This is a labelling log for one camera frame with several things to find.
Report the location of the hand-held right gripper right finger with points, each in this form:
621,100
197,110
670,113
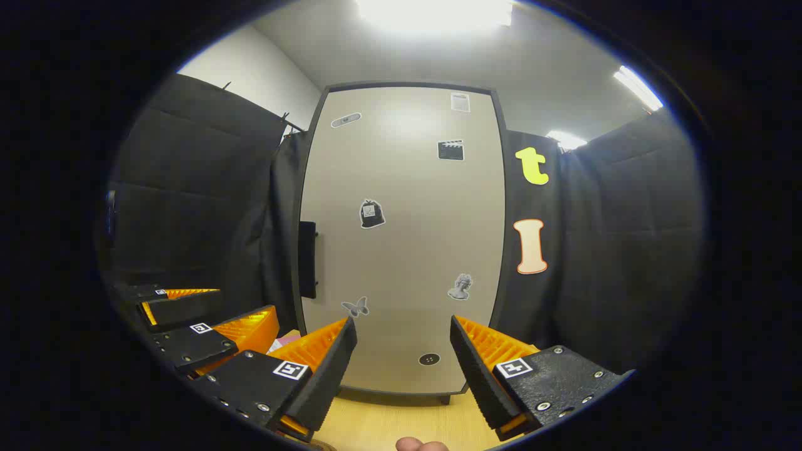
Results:
476,376

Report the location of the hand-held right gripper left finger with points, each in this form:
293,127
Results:
326,382

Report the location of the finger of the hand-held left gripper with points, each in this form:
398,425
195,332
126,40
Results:
188,344
182,310

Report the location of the grey cabinet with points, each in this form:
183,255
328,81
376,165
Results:
498,326

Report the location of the beige cabinet door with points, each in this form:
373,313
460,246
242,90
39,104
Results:
401,250

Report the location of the black backdrop cloth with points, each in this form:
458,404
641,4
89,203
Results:
188,188

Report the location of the small ceiling light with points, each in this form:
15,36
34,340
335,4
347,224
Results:
566,139

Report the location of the long ceiling strip light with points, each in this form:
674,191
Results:
638,88

